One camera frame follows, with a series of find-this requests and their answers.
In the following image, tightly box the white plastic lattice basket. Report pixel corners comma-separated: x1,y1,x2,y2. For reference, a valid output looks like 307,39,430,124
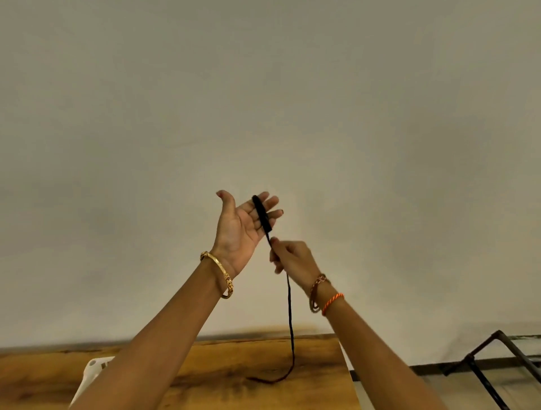
68,355,116,405

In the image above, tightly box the person's left hand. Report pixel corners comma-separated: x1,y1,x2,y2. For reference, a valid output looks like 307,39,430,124
209,188,286,279

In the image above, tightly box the black shoelace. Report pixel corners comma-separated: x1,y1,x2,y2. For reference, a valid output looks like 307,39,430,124
246,194,298,386

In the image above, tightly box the person's right forearm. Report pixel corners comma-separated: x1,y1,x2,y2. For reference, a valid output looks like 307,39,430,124
311,287,450,410

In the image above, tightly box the brown beaded bracelet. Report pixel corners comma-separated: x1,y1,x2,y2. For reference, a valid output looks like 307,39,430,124
307,272,330,314

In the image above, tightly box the person's right hand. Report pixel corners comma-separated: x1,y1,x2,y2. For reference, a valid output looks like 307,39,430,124
268,237,325,297

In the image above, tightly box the black tripod stand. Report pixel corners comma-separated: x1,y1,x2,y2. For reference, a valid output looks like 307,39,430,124
443,328,541,410

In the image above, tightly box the person's left forearm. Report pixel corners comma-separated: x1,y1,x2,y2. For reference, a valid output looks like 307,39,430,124
71,257,231,410

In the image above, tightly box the gold bracelet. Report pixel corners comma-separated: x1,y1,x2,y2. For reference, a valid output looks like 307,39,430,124
198,249,236,300

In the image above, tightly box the orange braided bracelet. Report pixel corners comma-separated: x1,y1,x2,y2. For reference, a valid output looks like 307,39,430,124
320,291,346,317

